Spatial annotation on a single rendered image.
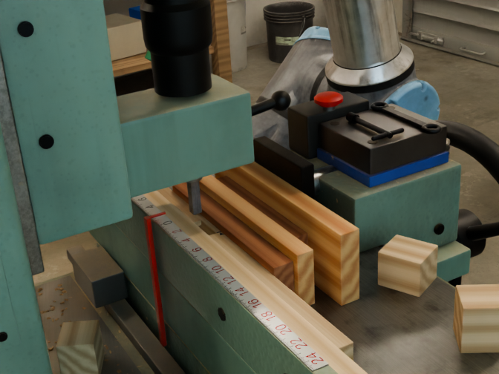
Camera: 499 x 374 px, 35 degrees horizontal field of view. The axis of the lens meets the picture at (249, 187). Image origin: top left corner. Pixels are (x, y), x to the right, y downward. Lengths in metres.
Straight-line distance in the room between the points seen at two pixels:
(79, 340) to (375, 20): 0.73
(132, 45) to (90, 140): 3.27
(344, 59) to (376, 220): 0.59
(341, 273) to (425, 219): 0.16
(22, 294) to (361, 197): 0.33
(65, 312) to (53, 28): 0.42
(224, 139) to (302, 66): 0.78
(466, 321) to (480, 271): 1.85
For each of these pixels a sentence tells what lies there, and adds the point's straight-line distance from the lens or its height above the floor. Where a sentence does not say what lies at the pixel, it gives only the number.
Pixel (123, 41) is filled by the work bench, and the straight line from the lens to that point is 3.85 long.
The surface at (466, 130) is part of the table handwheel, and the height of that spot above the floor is 0.95.
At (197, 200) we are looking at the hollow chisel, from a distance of 0.75.
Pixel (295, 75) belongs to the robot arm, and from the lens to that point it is 1.48.
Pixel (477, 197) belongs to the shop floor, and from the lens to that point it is 2.93.
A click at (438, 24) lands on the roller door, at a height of 0.13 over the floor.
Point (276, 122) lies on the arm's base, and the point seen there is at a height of 0.77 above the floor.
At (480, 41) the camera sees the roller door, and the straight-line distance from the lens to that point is 4.46.
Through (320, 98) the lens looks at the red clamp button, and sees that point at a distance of 0.82.
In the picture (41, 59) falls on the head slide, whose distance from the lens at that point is 0.59.
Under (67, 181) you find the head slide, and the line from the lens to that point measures 0.62.
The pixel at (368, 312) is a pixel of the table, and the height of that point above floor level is 0.90.
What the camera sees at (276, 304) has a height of 0.95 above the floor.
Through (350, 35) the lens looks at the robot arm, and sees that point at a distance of 1.30.
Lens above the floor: 1.30
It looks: 26 degrees down
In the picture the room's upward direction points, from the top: 4 degrees counter-clockwise
